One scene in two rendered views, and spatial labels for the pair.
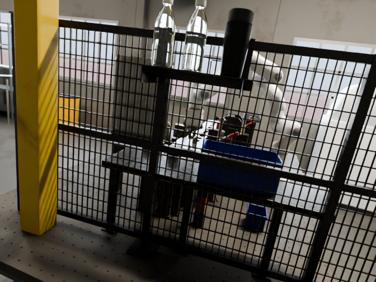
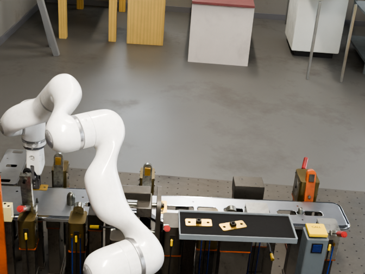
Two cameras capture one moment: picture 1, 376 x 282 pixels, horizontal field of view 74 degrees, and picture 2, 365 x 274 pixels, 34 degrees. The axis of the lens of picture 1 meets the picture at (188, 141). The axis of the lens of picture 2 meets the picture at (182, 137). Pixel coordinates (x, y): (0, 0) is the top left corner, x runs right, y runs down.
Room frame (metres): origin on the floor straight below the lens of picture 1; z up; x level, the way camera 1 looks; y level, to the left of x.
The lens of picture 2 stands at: (1.44, -1.98, 2.25)
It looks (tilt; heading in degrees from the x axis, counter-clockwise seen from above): 26 degrees down; 74
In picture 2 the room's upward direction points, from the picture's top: 4 degrees clockwise
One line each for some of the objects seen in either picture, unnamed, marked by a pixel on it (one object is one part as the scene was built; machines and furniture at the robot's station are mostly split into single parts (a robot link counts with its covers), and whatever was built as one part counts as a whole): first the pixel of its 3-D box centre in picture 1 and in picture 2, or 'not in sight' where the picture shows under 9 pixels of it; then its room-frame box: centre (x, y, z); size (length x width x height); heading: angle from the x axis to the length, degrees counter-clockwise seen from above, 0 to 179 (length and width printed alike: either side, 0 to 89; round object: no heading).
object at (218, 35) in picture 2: not in sight; (219, 11); (3.80, 5.12, 0.35); 2.06 x 0.68 x 0.70; 74
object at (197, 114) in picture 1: (194, 116); (34, 156); (1.45, -0.02, 1.19); 0.10 x 0.07 x 0.11; 78
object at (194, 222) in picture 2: not in sight; (198, 221); (1.94, -0.46, 1.17); 0.08 x 0.04 x 0.01; 169
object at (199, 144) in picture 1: (203, 133); (167, 207); (1.93, -0.11, 1.00); 1.38 x 0.22 x 0.02; 168
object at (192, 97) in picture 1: (198, 90); (31, 119); (1.45, -0.02, 1.34); 0.09 x 0.08 x 0.13; 19
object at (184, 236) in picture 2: (252, 117); (236, 226); (2.06, -0.49, 1.16); 0.37 x 0.14 x 0.02; 168
